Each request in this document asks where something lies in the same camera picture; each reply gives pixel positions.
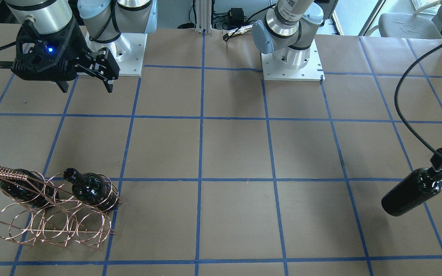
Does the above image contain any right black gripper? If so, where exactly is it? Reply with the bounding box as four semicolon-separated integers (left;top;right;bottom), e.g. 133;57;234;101
54;36;120;93

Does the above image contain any dark wine bottle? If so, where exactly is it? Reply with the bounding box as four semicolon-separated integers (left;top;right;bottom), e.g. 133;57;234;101
381;168;442;217
63;168;119;213

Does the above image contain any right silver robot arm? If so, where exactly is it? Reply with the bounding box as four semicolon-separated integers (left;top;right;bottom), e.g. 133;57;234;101
5;0;158;93

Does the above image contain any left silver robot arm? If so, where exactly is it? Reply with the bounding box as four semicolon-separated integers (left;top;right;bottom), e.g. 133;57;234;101
253;0;442;181

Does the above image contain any dark wine bottle in basket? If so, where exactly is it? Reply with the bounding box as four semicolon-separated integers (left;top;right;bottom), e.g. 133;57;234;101
63;168;119;213

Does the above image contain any grey office chair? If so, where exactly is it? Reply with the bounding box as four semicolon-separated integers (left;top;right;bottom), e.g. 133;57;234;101
363;0;442;39

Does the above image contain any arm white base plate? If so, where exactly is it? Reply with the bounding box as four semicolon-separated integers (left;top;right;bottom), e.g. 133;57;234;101
260;40;326;82
85;33;148;77

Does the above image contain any aluminium frame post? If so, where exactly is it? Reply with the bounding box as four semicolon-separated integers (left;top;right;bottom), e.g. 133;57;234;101
193;0;214;36

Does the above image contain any copper wire wine basket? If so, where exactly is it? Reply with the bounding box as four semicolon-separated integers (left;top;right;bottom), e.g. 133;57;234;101
0;171;122;248

